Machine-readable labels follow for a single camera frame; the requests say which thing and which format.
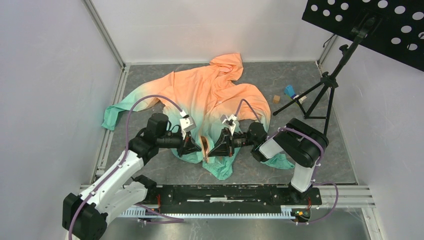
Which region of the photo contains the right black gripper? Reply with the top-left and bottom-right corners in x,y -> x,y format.
207,127 -> 256,158

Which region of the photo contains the blue block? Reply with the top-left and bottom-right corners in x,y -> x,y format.
284,84 -> 297,99

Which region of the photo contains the small wooden cube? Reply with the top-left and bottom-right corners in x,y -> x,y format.
272,95 -> 281,104

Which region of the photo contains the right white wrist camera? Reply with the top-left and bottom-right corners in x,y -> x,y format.
220,114 -> 238,135

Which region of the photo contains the aluminium frame rail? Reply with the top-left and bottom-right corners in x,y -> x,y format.
75,184 -> 376,209

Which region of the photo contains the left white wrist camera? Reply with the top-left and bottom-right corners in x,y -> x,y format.
179,110 -> 196,133

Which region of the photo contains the white slotted cable duct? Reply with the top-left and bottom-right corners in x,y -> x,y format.
118,206 -> 295,220

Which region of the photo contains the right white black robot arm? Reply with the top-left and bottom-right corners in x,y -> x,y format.
207,118 -> 330,204

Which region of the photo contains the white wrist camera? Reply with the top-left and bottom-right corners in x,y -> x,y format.
179,110 -> 196,133
220,114 -> 238,135

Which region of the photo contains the black perforated tray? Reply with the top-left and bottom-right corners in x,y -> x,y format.
302,0 -> 424,71

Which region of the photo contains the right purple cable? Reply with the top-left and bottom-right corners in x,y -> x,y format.
234,98 -> 339,226

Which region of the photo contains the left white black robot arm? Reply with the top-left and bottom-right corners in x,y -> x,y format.
62,111 -> 201,240

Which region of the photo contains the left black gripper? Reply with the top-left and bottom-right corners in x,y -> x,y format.
157,128 -> 202,158

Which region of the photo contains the small white block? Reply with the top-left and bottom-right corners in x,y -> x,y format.
293,95 -> 307,104

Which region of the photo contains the black tripod stand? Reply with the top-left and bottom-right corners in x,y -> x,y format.
272,15 -> 381,135

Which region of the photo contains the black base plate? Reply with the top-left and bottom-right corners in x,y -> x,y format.
141,184 -> 322,214

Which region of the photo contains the orange and mint hooded jacket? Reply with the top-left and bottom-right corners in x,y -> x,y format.
100,52 -> 295,181

